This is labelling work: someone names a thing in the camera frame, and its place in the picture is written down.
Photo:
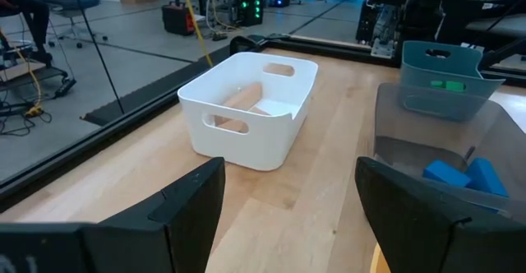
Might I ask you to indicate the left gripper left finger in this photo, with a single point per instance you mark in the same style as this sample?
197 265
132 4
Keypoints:
185 223

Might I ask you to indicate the blue rounded block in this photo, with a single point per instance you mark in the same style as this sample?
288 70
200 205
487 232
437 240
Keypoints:
485 176

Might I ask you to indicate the white plastic bin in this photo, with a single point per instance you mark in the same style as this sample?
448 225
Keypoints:
255 145

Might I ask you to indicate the silver mounting bracket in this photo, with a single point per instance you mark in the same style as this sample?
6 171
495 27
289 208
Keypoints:
383 38

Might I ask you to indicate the teal plastic bin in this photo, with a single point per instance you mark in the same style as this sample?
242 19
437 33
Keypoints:
452 65

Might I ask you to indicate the long blue block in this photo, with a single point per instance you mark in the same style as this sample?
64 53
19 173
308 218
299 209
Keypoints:
446 173

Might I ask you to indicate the long wooden block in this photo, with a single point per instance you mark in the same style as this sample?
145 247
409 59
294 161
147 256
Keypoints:
242 98

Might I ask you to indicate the person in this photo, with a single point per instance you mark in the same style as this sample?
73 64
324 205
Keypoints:
37 18

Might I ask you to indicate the yellow plug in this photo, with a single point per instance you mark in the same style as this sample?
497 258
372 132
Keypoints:
33 111

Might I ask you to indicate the green block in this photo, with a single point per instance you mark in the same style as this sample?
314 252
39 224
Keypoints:
437 84
455 86

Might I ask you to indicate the grey translucent plastic bin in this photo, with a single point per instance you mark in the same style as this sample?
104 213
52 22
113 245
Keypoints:
411 112

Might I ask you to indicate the black device green lights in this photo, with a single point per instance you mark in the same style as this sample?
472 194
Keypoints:
248 14

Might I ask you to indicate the black red equipment case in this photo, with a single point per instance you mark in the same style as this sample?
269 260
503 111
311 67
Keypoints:
174 18

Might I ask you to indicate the office chair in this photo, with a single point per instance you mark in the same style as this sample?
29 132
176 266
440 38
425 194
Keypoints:
74 2

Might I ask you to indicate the yellow plastic bin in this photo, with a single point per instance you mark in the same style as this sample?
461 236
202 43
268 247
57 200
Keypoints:
379 265

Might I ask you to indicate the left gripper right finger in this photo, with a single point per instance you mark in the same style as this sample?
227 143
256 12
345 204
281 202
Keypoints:
431 244

